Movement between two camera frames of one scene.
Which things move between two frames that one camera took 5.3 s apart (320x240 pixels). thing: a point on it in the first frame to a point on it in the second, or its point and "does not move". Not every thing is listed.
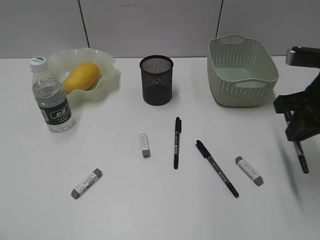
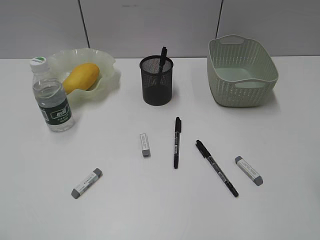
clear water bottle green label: [51, 96] does not move
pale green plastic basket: [241, 72] does not move
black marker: [300, 153] to [163, 55]
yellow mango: [83, 76] does not move
